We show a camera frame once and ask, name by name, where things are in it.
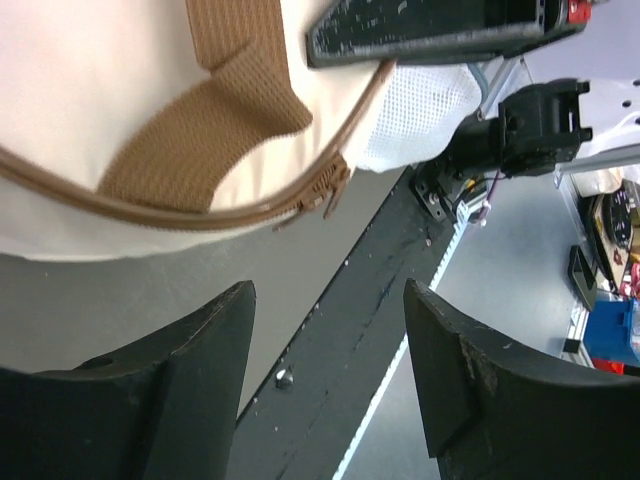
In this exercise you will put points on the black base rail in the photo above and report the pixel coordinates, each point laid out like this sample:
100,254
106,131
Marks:
304,416

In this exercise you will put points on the cream bag with brown zipper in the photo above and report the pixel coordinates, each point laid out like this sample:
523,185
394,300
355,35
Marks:
132,128

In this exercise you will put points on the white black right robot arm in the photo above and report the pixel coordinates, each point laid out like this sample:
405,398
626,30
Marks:
536,128

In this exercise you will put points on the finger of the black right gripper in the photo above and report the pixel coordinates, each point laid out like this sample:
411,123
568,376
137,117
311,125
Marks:
440,32

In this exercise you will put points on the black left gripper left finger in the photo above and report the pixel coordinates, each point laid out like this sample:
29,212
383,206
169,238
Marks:
161,407

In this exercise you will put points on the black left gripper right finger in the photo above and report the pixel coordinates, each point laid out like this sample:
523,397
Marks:
494,408

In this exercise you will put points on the blue storage box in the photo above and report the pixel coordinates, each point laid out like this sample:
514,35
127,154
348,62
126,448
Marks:
609,333

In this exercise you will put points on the white mesh laundry bag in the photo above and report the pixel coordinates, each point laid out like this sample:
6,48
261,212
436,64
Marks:
416,116

